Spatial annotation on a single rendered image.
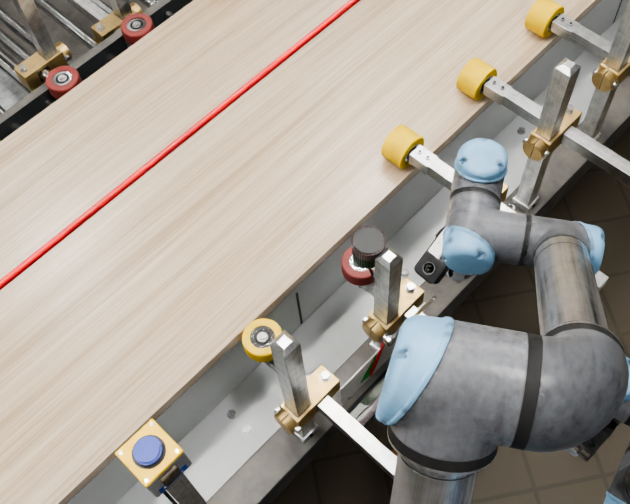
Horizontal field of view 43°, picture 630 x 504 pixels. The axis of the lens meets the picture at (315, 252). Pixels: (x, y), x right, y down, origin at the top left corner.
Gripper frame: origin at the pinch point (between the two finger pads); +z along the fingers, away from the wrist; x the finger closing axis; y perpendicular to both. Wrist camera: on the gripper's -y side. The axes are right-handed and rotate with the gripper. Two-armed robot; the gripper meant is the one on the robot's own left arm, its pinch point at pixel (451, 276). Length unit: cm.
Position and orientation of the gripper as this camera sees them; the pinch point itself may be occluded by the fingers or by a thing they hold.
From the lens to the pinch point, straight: 148.1
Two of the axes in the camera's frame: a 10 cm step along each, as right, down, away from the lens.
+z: 0.5, 4.9, 8.7
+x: -7.1, -5.9, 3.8
